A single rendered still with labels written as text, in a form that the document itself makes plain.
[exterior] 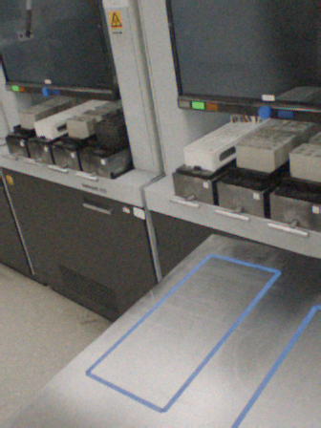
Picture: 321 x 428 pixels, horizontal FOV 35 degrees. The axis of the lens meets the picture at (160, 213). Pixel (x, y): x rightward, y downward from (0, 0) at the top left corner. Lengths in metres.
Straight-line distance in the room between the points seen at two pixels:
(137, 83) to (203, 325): 0.86
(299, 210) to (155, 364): 0.56
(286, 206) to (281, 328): 0.46
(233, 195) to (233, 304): 0.48
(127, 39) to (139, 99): 0.17
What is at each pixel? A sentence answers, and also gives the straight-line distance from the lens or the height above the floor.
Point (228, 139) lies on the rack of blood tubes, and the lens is 1.39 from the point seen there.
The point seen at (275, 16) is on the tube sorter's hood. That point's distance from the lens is 1.15.
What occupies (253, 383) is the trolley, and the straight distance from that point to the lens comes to 0.71.
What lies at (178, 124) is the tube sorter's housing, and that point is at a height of 0.91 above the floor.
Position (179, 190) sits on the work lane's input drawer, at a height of 0.76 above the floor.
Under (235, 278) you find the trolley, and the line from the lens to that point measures 0.89.
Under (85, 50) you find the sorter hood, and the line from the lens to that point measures 1.60.
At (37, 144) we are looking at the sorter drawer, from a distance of 1.85.
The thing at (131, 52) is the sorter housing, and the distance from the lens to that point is 1.47.
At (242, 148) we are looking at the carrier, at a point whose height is 0.87.
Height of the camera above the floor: 1.34
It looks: 27 degrees down
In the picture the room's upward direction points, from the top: 10 degrees counter-clockwise
